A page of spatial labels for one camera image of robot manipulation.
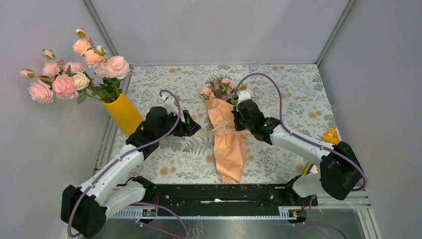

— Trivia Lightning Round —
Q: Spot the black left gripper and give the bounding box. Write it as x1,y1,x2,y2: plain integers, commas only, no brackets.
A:
157,110,201,139

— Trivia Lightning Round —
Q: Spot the cream printed ribbon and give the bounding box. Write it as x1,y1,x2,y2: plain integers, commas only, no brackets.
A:
193,120,251,137

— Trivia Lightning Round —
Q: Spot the orange paper bouquet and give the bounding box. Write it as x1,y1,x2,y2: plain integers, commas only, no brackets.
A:
200,76,246,183

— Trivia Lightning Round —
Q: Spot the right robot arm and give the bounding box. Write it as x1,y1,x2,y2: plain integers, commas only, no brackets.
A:
232,100,366,205

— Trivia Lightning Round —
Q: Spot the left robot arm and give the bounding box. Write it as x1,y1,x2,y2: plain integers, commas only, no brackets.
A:
60,107,201,239

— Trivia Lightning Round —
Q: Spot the yellow vase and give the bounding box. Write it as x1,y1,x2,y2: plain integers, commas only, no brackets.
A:
102,93,144,137

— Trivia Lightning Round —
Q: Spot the pink rose bunch in vase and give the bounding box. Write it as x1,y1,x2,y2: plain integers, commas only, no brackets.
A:
19,28,130,104

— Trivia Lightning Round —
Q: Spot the floral patterned table mat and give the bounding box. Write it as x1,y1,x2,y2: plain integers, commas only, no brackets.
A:
124,64,336,184

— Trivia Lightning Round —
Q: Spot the yellow triangular plastic toy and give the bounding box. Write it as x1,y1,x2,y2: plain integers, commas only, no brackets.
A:
322,128,341,145

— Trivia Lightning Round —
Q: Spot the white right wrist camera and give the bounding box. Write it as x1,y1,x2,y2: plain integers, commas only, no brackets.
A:
237,90,252,104

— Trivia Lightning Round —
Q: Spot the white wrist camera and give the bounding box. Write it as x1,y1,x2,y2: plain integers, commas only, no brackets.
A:
237,90,252,104
160,95,178,115

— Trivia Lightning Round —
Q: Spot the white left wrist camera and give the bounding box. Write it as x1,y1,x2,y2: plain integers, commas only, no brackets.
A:
160,95,178,115

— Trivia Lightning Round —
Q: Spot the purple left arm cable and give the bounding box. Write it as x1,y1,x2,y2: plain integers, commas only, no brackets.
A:
67,89,182,239

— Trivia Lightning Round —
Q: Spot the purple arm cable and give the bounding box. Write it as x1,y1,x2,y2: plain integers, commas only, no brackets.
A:
67,89,182,239
230,72,368,239

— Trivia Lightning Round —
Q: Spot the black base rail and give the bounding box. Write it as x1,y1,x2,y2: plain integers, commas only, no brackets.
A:
141,184,317,217

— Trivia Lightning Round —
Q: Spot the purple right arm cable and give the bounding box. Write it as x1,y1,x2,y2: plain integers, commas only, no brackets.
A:
230,72,368,239

